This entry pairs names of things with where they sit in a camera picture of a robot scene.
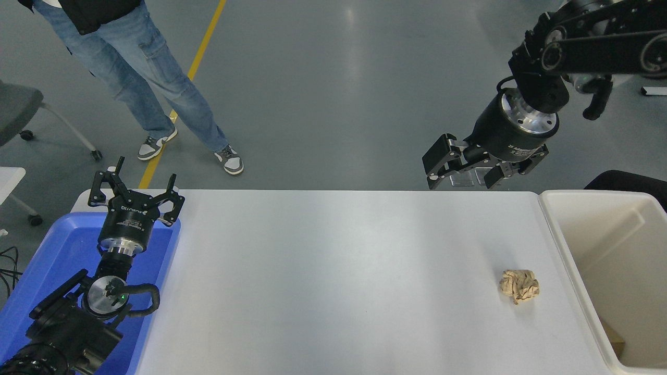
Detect right gripper black drum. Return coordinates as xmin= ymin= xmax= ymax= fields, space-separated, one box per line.
xmin=465 ymin=94 xmax=558 ymax=173

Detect left gripper black drum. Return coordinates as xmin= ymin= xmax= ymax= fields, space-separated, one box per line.
xmin=98 ymin=201 xmax=158 ymax=246

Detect tan paper ball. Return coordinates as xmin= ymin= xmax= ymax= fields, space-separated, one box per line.
xmin=499 ymin=269 xmax=540 ymax=305

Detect black floor cables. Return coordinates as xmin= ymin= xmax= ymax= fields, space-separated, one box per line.
xmin=0 ymin=246 xmax=24 ymax=298

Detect grey office chair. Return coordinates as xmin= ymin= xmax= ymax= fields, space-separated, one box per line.
xmin=0 ymin=79 xmax=103 ymax=161

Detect blue plastic tray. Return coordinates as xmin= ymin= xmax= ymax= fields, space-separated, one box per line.
xmin=0 ymin=212 xmax=182 ymax=375

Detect person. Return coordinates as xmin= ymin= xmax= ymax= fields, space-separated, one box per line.
xmin=18 ymin=0 xmax=244 ymax=176

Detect large pale bin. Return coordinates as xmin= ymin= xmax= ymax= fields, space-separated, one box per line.
xmin=538 ymin=190 xmax=667 ymax=375

